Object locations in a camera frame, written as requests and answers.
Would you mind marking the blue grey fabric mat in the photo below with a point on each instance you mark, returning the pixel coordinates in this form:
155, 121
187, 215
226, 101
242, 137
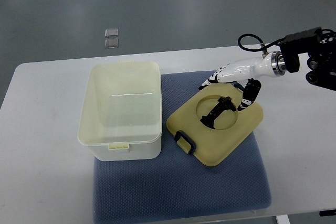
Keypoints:
175, 185

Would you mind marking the white storage box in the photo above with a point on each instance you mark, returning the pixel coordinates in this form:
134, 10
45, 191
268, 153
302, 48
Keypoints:
121, 116

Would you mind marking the upper floor socket plate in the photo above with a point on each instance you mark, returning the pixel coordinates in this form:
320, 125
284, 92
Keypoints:
111, 32

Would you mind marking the white table leg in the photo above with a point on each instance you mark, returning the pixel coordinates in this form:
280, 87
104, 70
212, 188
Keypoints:
282, 219

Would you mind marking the floor socket plate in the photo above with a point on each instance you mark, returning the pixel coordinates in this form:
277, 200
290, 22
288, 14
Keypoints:
111, 32
111, 43

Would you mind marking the lower floor socket plate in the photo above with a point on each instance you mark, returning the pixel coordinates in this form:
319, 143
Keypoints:
111, 43

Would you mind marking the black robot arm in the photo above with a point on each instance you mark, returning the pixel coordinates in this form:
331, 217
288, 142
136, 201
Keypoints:
319, 44

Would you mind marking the yellow box lid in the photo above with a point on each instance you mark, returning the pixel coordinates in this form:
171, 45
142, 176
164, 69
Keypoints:
210, 126

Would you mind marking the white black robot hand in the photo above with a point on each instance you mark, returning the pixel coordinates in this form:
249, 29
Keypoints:
248, 69

